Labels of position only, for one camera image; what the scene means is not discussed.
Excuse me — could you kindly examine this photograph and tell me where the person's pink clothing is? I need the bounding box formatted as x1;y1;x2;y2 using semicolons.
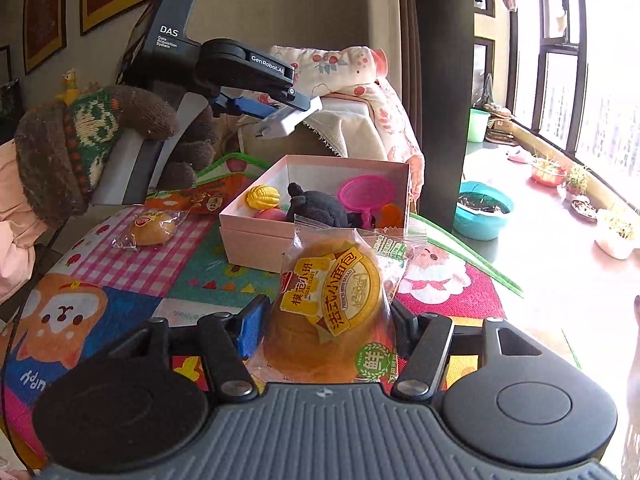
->
0;142;47;306

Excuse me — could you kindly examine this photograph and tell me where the pink plastic toy strainer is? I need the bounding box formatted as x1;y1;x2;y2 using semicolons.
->
338;175;397;231

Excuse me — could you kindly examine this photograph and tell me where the beige fringed towel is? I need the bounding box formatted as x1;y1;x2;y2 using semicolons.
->
300;105;388;161

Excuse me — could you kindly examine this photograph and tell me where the orange plastic toy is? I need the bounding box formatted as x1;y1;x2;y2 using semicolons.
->
375;202;403;231

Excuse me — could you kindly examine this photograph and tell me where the large packaged bread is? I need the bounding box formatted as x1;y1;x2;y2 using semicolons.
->
250;214;428;386

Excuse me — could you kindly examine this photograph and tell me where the pink cardboard box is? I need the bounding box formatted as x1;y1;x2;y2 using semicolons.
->
218;154;412;273

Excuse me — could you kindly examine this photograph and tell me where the white plant pot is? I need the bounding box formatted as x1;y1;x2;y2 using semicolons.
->
594;210;638;261

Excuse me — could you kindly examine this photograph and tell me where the dark shallow dish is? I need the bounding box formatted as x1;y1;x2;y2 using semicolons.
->
570;199;598;222

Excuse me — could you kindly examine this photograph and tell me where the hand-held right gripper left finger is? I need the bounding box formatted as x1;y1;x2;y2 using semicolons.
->
100;294;272;403

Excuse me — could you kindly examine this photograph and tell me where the colourful play mat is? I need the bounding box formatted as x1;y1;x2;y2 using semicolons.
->
0;152;583;471

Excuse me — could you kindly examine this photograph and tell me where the green plastic bucket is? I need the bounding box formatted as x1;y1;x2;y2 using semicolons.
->
467;107;492;143

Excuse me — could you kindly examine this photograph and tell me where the brown curtain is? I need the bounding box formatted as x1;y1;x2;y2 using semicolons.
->
397;0;426;161

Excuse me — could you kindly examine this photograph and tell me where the yellow plush toy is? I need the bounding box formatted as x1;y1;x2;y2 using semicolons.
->
55;69;81;106

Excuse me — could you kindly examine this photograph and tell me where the knit sweater left forearm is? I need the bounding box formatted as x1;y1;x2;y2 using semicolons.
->
14;85;180;228

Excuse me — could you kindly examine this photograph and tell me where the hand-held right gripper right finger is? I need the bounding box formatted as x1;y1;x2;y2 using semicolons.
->
390;300;548;402

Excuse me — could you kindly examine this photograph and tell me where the black plush cat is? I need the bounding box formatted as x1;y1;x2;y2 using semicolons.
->
285;182;366;231

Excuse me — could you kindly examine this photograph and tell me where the floral quilt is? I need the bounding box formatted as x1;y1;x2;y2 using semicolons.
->
267;45;426;211

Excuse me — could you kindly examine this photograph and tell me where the black window frame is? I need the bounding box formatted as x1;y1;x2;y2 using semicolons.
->
472;0;640;211

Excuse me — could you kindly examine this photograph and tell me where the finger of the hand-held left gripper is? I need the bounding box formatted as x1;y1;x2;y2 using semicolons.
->
209;91;281;121
250;82;313;113

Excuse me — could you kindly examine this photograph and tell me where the beige sofa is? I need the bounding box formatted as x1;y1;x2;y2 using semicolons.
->
237;95;381;161

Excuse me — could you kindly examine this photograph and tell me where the red plant pot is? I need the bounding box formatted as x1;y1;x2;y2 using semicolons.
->
531;157;568;187

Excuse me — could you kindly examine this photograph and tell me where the yellow plastic toy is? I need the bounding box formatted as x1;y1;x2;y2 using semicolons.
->
246;185;281;209

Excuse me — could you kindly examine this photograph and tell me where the small packaged bread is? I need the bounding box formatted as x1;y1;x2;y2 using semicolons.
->
112;210;188;251

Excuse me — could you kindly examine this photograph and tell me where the person's left hand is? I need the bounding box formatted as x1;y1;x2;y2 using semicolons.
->
160;107;222;190

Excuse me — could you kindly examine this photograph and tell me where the small green potted plant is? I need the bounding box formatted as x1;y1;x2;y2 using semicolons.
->
565;165;593;198

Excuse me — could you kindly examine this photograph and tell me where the orange snack packet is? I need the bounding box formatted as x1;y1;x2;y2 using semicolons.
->
145;177;251;216

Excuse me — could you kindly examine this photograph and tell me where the teal plastic basin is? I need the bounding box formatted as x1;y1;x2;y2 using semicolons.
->
452;181;515;241

